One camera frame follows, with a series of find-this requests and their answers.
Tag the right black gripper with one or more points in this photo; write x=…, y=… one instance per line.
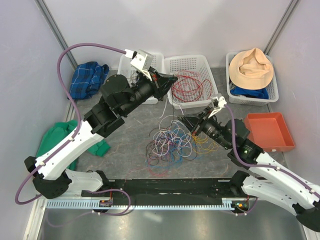
x=190, y=122

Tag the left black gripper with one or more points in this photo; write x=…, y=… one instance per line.
x=161, y=83

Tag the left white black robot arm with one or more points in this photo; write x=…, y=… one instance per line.
x=51, y=177

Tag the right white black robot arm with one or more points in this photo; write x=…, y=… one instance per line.
x=285, y=189

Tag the middle white plastic basket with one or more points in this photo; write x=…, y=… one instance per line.
x=195, y=85

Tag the white plastic basket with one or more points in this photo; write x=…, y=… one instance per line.
x=195, y=85
x=134, y=78
x=272, y=88

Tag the left white plastic basket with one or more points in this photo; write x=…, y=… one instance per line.
x=134, y=78

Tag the blue cloth in basket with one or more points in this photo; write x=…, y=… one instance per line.
x=258, y=93

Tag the beige bucket hat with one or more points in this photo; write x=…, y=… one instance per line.
x=251, y=70

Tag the orange plastic tray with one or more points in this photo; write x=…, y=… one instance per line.
x=269, y=131

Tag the blue plaid cloth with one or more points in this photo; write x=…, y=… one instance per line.
x=87, y=79

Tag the right white plastic basket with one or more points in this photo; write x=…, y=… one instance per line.
x=272, y=88

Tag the green cloth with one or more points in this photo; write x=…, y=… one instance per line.
x=59, y=131

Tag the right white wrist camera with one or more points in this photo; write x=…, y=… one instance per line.
x=218, y=103

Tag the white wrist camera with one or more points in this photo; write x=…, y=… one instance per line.
x=141, y=60
x=218, y=103

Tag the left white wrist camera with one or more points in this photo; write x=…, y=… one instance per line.
x=141, y=60

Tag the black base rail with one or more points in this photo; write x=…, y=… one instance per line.
x=178, y=191

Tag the light blue cable duct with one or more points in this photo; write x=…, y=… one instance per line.
x=91, y=204

